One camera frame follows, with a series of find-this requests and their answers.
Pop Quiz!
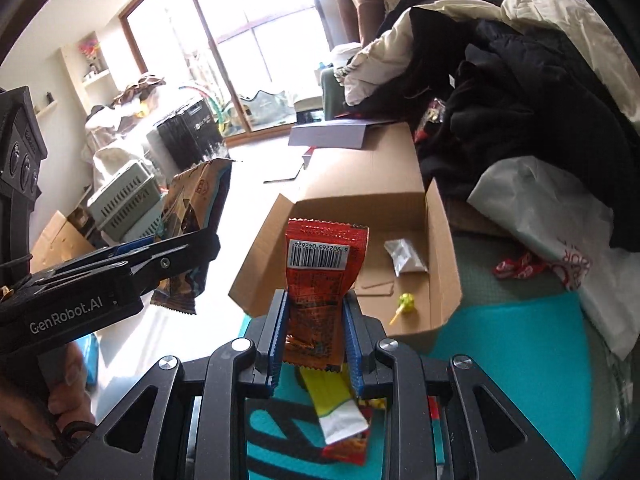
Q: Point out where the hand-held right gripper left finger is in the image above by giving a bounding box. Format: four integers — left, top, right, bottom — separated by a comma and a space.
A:
52, 289, 293, 480

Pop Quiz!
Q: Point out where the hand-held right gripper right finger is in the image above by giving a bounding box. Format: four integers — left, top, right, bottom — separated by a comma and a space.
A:
342, 290, 576, 480

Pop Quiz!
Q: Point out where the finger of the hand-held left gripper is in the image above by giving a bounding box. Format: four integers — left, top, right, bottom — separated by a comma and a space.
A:
29, 228, 222, 293
59, 238, 169, 268

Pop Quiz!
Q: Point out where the brown cartoon snack packet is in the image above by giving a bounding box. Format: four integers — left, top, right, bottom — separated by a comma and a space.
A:
150, 157, 233, 316

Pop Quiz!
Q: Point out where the yellow white snack packet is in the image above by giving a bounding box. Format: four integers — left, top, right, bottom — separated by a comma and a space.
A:
300, 367, 371, 443

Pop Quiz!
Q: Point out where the red snack packet with barcode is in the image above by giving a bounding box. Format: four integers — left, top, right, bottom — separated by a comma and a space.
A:
282, 217, 370, 366

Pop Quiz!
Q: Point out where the yellow-green lollipop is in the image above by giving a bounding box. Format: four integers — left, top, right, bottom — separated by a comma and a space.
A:
389, 292, 416, 326

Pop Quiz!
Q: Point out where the clear small plastic packet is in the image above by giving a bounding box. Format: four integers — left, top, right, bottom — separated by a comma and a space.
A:
384, 239, 430, 277

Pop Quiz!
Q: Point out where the cardboard box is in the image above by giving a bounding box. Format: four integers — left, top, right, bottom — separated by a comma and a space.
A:
228, 122, 463, 353

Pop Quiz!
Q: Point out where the clear bag of red snacks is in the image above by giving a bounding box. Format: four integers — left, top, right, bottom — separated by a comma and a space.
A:
417, 97, 447, 143

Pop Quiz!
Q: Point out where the person's left hand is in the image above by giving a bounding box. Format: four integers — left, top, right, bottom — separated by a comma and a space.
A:
0, 342, 98, 443

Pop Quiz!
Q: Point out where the grey-green slotted crate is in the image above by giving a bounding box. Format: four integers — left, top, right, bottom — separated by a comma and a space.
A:
100, 195, 168, 243
87, 160, 156, 211

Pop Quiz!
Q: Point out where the blue plastic package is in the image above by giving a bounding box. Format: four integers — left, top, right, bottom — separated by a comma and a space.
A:
82, 332, 101, 390

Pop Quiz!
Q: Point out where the brown cardboard carton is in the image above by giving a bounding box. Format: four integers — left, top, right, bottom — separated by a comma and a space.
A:
30, 210, 96, 271

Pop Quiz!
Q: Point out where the white dust sheet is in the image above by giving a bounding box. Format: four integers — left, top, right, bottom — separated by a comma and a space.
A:
85, 105, 168, 181

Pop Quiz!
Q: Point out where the red and yellow snack packet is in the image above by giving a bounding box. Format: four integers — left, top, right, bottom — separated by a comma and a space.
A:
322, 407, 373, 461

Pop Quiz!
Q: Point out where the black ribbed case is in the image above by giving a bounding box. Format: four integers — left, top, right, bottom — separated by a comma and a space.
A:
156, 99, 226, 171

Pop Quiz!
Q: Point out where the green hoop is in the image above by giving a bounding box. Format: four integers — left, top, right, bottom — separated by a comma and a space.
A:
175, 84, 235, 137

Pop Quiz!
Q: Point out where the brown cloth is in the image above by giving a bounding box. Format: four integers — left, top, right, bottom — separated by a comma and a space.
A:
112, 74, 167, 107

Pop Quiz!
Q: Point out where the grey storage bag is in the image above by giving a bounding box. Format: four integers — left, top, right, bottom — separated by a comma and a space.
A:
240, 89, 293, 128

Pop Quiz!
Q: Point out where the red and white candy wrapper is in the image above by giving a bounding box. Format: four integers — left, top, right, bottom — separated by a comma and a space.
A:
491, 252, 537, 281

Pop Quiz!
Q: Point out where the lavender flat box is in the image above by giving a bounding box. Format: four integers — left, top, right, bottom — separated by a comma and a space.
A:
290, 121, 382, 151

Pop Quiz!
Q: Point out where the white cushioned stool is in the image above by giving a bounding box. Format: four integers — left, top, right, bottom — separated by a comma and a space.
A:
295, 95, 323, 123

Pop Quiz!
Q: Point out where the white plastic shopping bag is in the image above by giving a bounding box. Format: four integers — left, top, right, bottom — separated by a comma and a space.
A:
467, 156, 640, 361

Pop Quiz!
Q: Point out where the glass balcony door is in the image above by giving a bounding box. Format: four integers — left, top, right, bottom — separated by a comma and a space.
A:
120, 0, 351, 136

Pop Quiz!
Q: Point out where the pile of clothes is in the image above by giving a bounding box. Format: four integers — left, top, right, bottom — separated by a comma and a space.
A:
360, 5, 640, 251

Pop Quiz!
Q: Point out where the white wall shelf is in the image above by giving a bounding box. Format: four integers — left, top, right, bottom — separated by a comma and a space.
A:
62, 32, 117, 102

